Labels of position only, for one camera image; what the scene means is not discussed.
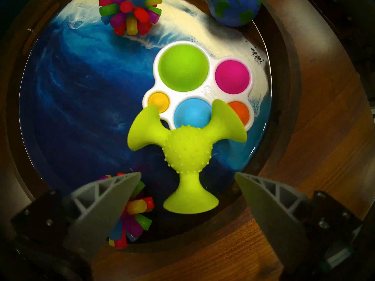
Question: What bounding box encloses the blue green globe ball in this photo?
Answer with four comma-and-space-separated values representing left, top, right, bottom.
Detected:
208, 0, 263, 27

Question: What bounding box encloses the lime green suction cup toy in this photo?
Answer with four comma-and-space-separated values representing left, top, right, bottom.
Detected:
127, 99, 248, 215

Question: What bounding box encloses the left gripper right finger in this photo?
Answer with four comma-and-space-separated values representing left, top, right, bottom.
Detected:
234, 172, 363, 270

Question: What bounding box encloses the round wooden blue resin tray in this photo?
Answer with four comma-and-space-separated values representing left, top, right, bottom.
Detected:
0, 0, 303, 246

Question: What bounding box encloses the white pop bubble toy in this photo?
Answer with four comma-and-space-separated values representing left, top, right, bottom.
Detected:
143, 41, 255, 132

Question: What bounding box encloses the wooden dining table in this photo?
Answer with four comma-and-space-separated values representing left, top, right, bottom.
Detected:
91, 0, 375, 281

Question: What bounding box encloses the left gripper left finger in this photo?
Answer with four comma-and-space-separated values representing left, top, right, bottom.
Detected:
10, 172, 142, 262

